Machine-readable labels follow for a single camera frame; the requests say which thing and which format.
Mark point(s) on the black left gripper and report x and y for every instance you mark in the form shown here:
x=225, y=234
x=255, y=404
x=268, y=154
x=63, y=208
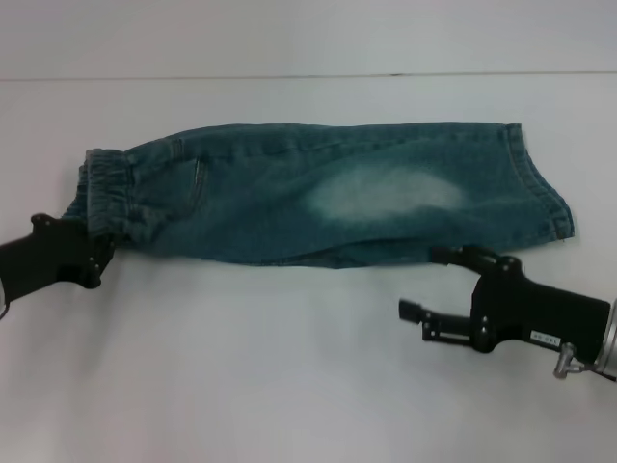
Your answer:
x=48, y=255

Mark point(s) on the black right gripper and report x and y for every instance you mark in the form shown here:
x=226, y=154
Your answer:
x=530, y=313

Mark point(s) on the blue denim shorts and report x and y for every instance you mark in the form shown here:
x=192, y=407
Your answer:
x=289, y=193

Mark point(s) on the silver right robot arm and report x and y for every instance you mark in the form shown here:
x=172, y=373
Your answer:
x=609, y=337

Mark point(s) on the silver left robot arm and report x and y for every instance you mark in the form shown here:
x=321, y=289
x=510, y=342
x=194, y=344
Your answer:
x=2, y=295

